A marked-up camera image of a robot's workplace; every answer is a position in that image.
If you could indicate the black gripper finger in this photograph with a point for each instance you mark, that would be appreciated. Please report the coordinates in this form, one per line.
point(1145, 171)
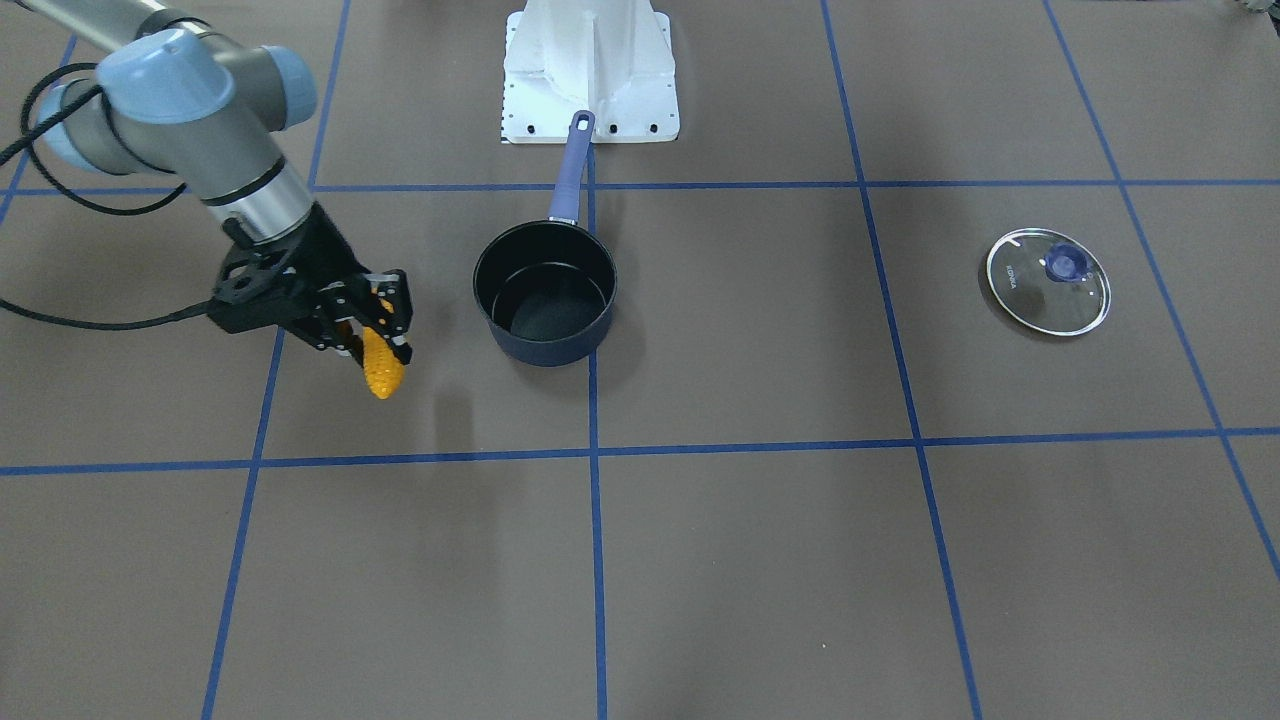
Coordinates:
point(386, 328)
point(329, 324)

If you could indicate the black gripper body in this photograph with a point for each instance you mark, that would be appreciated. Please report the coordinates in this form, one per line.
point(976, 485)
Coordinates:
point(325, 256)

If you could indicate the yellow corn cob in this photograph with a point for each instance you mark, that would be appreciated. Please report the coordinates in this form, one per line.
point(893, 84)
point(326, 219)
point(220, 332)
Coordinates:
point(382, 376)

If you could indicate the glass lid with blue knob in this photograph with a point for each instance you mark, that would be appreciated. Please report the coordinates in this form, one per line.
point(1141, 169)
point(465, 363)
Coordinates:
point(1048, 282)

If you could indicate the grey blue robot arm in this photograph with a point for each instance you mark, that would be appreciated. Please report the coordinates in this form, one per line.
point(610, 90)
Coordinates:
point(172, 96)

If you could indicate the blue saucepan with long handle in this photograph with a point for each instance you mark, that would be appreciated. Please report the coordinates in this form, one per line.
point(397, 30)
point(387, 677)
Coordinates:
point(547, 288)

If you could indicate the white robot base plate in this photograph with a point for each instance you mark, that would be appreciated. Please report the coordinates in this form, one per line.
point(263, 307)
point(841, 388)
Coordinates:
point(612, 58)

